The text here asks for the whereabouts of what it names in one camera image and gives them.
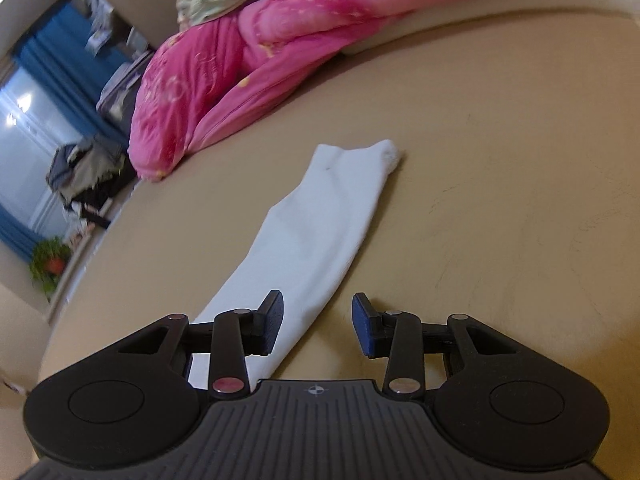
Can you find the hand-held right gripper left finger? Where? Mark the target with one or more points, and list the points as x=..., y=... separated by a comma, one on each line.
x=272, y=321

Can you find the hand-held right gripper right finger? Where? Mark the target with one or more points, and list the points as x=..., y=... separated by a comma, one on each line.
x=362, y=325

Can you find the white garment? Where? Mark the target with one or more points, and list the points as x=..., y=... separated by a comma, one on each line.
x=310, y=240

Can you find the pile of dark clothes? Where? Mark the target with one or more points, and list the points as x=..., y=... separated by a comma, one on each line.
x=90, y=175

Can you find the tan bed mattress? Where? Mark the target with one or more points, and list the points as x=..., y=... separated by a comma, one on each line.
x=500, y=185

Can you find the green potted plant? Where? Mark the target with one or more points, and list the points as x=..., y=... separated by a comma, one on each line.
x=50, y=265

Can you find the pink floral quilt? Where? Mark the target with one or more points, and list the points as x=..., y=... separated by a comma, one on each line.
x=210, y=75

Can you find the blue curtain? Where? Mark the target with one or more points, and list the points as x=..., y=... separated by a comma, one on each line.
x=20, y=235
x=65, y=75

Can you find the clear plastic storage box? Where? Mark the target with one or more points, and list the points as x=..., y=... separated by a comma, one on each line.
x=122, y=90

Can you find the window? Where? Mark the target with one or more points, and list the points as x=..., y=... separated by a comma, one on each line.
x=30, y=150

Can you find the wooden wardrobe panel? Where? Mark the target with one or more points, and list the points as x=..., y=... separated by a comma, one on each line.
x=145, y=5

